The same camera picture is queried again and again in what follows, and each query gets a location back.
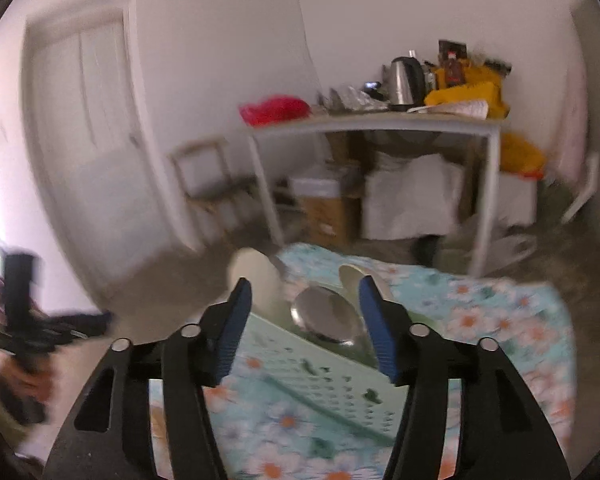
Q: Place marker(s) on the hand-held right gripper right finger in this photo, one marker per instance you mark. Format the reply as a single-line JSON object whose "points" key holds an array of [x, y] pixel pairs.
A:
{"points": [[380, 330]]}

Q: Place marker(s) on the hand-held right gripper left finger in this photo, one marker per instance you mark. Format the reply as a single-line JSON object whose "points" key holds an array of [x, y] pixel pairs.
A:
{"points": [[232, 330]]}

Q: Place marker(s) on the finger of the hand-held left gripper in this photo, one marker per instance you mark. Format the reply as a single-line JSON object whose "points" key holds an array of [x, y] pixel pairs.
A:
{"points": [[80, 327]]}

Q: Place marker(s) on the white ceramic spoon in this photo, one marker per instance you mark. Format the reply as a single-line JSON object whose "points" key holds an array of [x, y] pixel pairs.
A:
{"points": [[255, 280], [352, 277]]}

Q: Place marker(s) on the metal spoon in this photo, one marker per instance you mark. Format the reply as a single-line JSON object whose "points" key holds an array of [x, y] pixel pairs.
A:
{"points": [[325, 312]]}

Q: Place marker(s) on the teal star-holed utensil holder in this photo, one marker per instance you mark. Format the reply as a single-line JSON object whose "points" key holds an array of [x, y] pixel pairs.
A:
{"points": [[305, 360]]}

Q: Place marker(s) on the blue floral tablecloth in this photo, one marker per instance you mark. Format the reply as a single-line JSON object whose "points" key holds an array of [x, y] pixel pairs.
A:
{"points": [[480, 320]]}

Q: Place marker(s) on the small brown carton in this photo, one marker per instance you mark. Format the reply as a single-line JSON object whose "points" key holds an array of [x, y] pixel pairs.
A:
{"points": [[327, 220]]}

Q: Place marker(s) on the wooden chair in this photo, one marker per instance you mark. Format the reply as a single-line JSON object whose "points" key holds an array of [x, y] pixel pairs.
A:
{"points": [[205, 195]]}

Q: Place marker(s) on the white cloth-covered box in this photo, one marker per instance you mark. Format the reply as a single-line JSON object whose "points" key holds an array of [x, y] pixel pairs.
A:
{"points": [[410, 195]]}

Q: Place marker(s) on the white foam box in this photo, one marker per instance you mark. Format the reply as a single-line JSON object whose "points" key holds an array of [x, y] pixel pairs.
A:
{"points": [[315, 186]]}

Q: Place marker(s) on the white door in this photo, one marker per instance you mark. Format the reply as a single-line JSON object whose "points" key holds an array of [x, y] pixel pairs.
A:
{"points": [[95, 135]]}

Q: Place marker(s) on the white-framed side table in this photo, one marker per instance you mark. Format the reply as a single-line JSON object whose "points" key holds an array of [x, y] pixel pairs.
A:
{"points": [[380, 120]]}

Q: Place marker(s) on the orange plastic bag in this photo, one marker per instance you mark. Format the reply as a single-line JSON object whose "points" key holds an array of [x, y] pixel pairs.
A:
{"points": [[520, 155]]}

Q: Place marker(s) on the red plastic bag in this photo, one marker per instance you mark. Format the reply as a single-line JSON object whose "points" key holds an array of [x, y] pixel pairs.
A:
{"points": [[272, 109]]}

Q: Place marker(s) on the crumpled silver foil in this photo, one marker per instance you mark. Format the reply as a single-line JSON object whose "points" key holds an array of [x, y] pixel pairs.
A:
{"points": [[350, 100]]}

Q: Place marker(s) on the white papers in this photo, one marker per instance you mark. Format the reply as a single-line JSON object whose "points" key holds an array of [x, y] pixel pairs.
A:
{"points": [[455, 108]]}

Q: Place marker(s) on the steel electric kettle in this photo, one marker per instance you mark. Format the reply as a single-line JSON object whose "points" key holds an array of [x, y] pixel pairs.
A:
{"points": [[402, 82]]}

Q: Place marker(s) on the yellow bag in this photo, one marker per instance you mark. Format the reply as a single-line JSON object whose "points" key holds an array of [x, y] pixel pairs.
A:
{"points": [[480, 92]]}

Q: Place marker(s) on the dark brown box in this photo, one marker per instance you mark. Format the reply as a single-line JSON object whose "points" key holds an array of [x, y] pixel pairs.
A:
{"points": [[452, 62]]}

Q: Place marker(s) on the white plastic frame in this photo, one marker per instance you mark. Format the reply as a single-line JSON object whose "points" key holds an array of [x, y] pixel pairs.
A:
{"points": [[582, 190]]}

